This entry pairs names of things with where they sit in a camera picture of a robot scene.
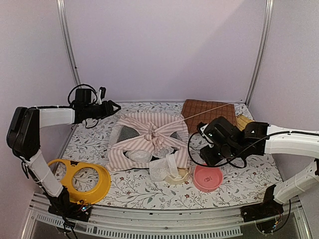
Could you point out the aluminium front rail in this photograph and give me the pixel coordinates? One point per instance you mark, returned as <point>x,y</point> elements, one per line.
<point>124,223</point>

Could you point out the brown woven mat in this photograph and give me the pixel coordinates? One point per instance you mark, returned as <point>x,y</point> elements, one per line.
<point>196,111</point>

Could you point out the cream pet bowl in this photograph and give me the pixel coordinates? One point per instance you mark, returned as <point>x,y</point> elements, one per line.
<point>183,175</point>

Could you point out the yellow bamboo mat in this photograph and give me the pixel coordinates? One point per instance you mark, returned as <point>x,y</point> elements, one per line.
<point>242,121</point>

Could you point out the white tent pole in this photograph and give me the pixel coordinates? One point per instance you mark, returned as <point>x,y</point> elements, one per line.
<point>208,111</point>

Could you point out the yellow double bowl holder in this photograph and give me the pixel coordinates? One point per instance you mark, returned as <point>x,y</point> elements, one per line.
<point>85,182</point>

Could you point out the pink striped pet tent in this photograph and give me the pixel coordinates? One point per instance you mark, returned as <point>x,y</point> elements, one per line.
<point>154,141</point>

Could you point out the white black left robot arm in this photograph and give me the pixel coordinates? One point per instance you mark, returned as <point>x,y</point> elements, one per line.
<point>23,136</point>

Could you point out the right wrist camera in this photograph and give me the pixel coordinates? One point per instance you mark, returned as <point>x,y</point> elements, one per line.
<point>200,128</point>

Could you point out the pink pet bowl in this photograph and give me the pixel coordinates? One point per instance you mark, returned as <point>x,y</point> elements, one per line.
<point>207,179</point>

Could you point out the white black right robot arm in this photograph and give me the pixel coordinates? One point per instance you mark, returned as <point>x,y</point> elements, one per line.
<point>262,138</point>

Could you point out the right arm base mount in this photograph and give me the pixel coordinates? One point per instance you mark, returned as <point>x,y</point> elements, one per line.
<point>267,208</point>

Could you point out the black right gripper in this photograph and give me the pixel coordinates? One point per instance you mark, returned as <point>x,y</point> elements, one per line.
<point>206,155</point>

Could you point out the left aluminium frame post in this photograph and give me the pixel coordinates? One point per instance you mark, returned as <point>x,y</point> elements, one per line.
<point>67,41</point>

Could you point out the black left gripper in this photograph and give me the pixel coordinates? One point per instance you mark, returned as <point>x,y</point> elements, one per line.
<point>111,111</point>

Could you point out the right aluminium frame post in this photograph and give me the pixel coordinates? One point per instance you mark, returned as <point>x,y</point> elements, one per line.
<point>262,46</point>

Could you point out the aluminium frame post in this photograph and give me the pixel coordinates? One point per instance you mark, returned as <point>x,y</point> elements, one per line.
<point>262,46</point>
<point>67,41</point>

